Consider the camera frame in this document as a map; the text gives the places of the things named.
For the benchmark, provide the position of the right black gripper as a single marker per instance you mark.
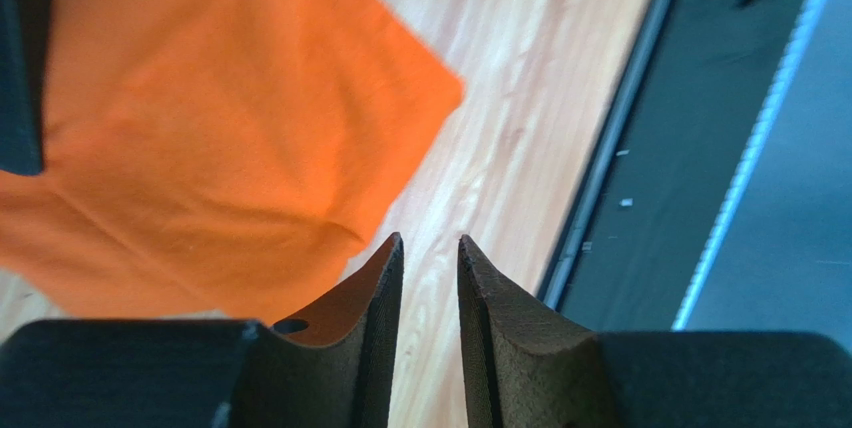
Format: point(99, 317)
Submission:
point(25, 32)

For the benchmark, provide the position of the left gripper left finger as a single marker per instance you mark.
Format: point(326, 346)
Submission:
point(335, 366)

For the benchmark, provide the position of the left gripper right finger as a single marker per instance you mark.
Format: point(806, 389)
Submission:
point(524, 365)

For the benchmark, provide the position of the orange t shirt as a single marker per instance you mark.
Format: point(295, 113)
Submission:
point(218, 154)

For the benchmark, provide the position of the aluminium frame rail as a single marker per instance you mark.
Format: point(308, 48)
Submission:
point(779, 254)

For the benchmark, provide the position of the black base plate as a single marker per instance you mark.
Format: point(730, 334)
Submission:
point(699, 92)

